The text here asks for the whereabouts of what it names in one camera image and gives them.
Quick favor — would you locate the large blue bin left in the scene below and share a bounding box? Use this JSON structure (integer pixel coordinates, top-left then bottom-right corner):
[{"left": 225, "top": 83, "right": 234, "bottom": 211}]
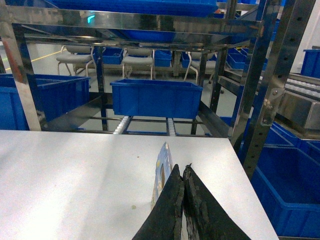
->
[{"left": 0, "top": 74, "right": 90, "bottom": 131}]

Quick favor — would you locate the grey office chair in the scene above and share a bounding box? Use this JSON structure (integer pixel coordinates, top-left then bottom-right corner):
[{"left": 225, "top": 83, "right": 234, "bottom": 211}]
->
[
  {"left": 56, "top": 45, "right": 96, "bottom": 77},
  {"left": 121, "top": 48, "right": 155, "bottom": 80}
]

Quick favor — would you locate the blue bin right of table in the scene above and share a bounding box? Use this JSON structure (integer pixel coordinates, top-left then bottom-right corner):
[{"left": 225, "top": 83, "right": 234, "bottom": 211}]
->
[{"left": 251, "top": 146, "right": 320, "bottom": 238}]

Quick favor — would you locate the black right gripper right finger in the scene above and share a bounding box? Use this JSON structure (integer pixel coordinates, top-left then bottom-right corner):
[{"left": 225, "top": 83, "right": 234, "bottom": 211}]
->
[{"left": 182, "top": 165, "right": 249, "bottom": 240}]

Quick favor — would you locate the flower gift bag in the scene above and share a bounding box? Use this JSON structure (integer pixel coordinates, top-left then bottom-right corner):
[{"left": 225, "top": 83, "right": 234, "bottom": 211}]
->
[{"left": 150, "top": 141, "right": 174, "bottom": 211}]

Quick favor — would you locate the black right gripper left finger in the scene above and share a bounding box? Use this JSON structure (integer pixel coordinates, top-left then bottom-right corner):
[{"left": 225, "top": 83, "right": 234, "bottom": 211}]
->
[{"left": 133, "top": 164, "right": 185, "bottom": 240}]

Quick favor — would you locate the blue bin on roller rack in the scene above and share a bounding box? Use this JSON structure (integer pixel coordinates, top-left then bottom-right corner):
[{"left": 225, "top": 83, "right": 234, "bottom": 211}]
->
[{"left": 110, "top": 78, "right": 203, "bottom": 119}]

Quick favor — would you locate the stainless steel rack frame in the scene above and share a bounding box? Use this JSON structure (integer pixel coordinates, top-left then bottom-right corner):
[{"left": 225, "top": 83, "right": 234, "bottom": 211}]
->
[{"left": 0, "top": 0, "right": 315, "bottom": 178}]

